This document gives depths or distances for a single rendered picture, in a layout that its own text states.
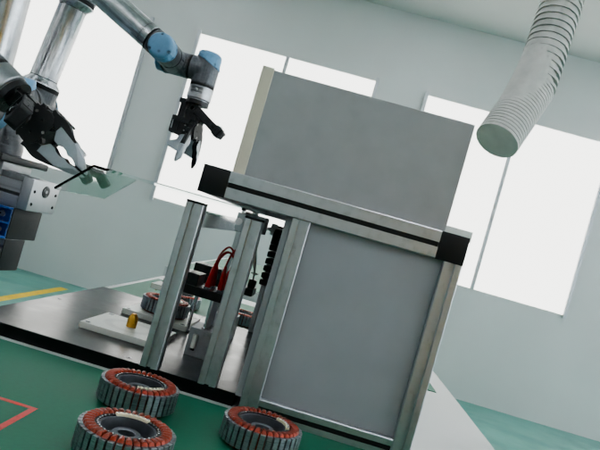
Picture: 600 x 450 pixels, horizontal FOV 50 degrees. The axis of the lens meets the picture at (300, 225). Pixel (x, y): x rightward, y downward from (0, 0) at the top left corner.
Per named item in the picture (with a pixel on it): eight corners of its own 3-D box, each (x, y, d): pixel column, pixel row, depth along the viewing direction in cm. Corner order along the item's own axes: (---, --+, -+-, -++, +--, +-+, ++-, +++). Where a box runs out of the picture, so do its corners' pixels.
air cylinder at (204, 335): (182, 354, 122) (190, 325, 122) (191, 346, 129) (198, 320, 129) (208, 361, 121) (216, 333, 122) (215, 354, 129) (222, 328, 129)
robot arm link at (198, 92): (216, 94, 201) (208, 87, 193) (212, 108, 201) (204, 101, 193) (195, 88, 203) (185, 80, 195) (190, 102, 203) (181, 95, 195)
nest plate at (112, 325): (78, 327, 119) (79, 320, 119) (106, 317, 134) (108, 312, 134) (154, 350, 118) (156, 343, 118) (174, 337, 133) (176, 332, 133)
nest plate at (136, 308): (120, 312, 143) (122, 307, 143) (141, 306, 158) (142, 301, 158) (185, 331, 142) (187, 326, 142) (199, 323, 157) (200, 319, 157)
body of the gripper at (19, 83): (79, 129, 125) (37, 86, 125) (60, 121, 116) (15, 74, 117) (51, 157, 125) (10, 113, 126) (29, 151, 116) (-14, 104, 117)
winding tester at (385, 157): (231, 175, 115) (262, 64, 115) (259, 194, 158) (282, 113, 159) (444, 235, 113) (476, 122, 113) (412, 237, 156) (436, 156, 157)
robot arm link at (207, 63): (200, 53, 203) (226, 60, 202) (190, 87, 202) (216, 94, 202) (195, 45, 195) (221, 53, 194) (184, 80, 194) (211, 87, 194)
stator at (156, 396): (83, 387, 93) (90, 362, 93) (153, 392, 100) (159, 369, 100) (112, 419, 84) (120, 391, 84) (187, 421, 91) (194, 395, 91)
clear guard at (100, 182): (53, 188, 112) (62, 155, 112) (103, 198, 136) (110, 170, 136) (233, 240, 110) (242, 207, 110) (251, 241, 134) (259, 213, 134)
